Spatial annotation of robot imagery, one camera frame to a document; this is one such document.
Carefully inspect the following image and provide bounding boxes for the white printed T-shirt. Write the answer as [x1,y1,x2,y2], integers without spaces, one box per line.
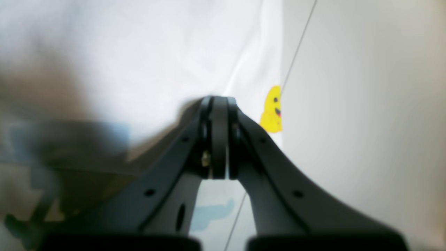
[1,0,284,251]

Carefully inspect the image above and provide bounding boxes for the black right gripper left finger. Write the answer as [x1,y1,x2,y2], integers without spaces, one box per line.
[38,96,229,251]

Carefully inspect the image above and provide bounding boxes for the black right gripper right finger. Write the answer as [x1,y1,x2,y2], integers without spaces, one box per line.
[228,98,408,251]

